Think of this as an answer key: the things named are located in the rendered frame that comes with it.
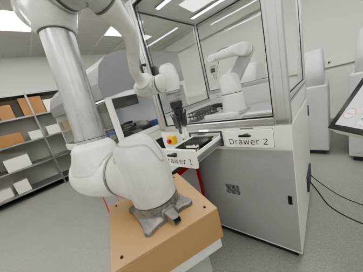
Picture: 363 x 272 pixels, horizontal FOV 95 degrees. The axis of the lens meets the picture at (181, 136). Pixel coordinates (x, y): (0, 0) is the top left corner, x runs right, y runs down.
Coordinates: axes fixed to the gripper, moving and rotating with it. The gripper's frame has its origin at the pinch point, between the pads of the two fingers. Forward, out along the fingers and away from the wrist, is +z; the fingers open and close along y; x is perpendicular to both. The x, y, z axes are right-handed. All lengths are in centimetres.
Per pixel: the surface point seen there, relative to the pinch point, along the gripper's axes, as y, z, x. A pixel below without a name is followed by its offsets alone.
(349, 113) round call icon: 9, -2, -74
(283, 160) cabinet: 23, 27, -49
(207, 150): 4.6, 13.5, -11.9
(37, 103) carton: 6, -76, 374
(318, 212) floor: 74, 100, -61
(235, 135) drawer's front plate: 21.2, 10.2, -23.5
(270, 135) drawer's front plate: 21, 11, -44
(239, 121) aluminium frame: 22.8, 1.5, -26.8
